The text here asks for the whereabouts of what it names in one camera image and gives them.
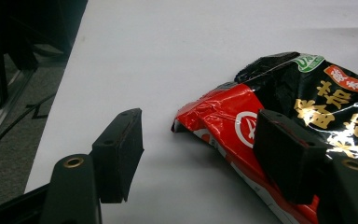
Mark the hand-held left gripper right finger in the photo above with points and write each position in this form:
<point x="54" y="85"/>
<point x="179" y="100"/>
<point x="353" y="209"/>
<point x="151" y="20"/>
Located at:
<point x="289" y="155"/>

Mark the black metal stand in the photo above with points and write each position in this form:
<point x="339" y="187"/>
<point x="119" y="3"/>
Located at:
<point x="0" y="62"/>

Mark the red and black snack packet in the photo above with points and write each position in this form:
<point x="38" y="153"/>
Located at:
<point x="223" y="105"/>

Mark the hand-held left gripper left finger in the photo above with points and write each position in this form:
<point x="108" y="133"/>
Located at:
<point x="118" y="149"/>

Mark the white table sheet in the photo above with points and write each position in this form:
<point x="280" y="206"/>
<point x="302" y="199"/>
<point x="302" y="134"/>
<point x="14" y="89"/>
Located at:
<point x="167" y="46"/>

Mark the metal floor rail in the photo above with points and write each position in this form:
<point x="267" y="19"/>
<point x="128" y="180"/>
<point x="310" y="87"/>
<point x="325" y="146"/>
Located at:
<point x="0" y="109"/>

